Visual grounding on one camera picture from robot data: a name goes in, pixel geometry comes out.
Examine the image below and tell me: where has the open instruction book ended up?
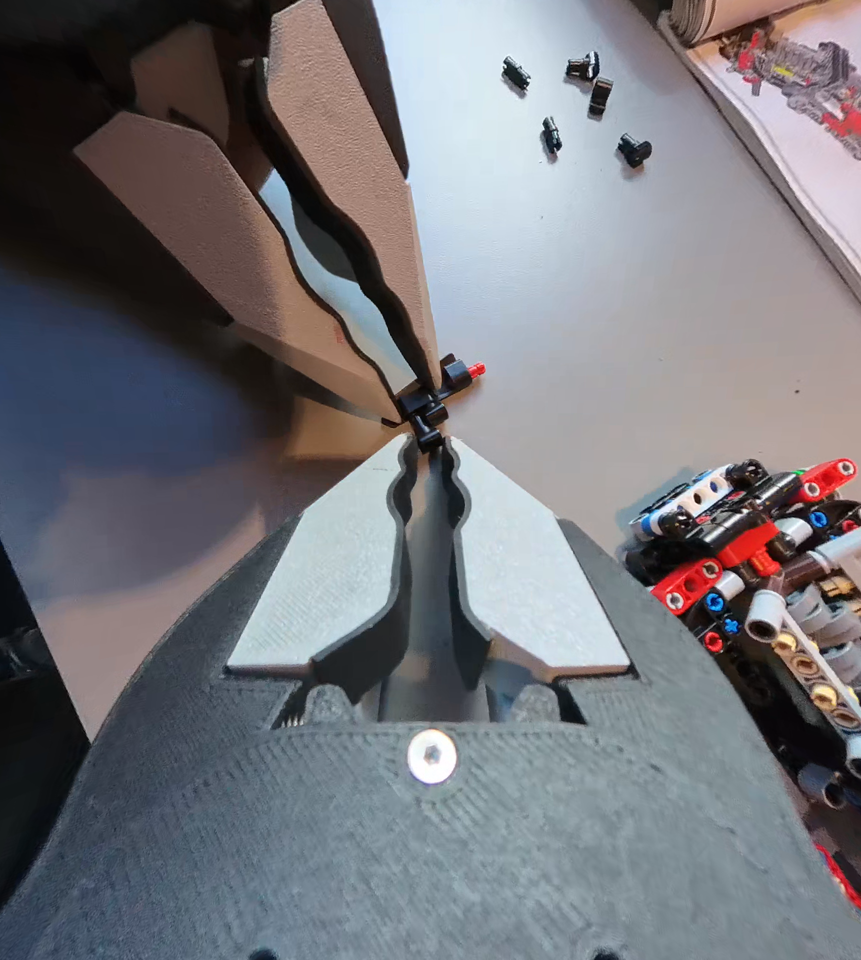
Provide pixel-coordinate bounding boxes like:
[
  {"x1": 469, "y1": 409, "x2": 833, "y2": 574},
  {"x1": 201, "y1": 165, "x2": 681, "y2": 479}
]
[{"x1": 655, "y1": 0, "x2": 861, "y2": 365}]

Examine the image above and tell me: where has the grey desk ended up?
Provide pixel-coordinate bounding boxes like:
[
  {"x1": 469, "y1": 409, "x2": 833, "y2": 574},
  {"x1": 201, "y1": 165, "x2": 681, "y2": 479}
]
[{"x1": 0, "y1": 0, "x2": 861, "y2": 849}]

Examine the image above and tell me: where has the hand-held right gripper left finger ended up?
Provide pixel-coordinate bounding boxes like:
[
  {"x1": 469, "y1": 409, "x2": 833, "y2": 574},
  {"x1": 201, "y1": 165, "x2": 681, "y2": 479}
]
[{"x1": 226, "y1": 433, "x2": 420, "y2": 704}]

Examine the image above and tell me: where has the black hinged brick piece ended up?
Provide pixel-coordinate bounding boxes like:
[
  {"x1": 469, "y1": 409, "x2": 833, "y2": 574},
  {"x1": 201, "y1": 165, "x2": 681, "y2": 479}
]
[{"x1": 396, "y1": 354, "x2": 477, "y2": 430}]

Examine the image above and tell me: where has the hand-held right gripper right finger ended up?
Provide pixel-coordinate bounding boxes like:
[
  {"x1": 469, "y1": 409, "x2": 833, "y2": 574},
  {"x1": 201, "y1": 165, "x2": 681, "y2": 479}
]
[{"x1": 444, "y1": 437, "x2": 632, "y2": 693}]

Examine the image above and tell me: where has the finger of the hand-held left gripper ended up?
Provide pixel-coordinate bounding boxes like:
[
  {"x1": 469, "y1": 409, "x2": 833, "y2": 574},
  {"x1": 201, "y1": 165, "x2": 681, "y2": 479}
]
[
  {"x1": 256, "y1": 0, "x2": 443, "y2": 393},
  {"x1": 72, "y1": 111, "x2": 403, "y2": 427}
]

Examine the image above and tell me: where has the toy brick car model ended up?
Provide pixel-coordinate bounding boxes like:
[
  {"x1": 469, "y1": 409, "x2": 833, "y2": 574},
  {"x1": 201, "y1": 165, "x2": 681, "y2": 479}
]
[{"x1": 620, "y1": 457, "x2": 861, "y2": 834}]

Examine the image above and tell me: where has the cluster of black connector pieces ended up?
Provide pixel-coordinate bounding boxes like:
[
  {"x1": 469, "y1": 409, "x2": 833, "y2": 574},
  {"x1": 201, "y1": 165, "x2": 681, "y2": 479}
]
[{"x1": 501, "y1": 51, "x2": 654, "y2": 170}]

